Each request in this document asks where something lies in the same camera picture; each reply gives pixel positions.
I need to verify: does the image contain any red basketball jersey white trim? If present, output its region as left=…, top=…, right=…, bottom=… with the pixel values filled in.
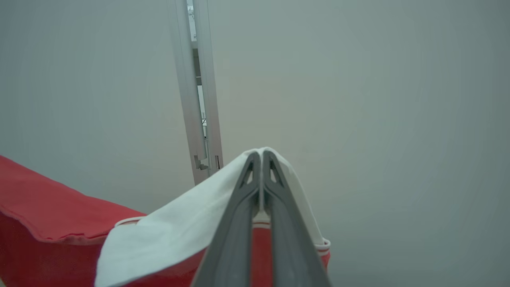
left=0, top=147, right=331, bottom=287

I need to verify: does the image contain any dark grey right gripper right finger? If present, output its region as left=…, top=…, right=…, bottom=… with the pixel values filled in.
left=263, top=150, right=332, bottom=287

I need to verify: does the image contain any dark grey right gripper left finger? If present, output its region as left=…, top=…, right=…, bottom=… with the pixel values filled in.
left=191, top=152, right=262, bottom=287

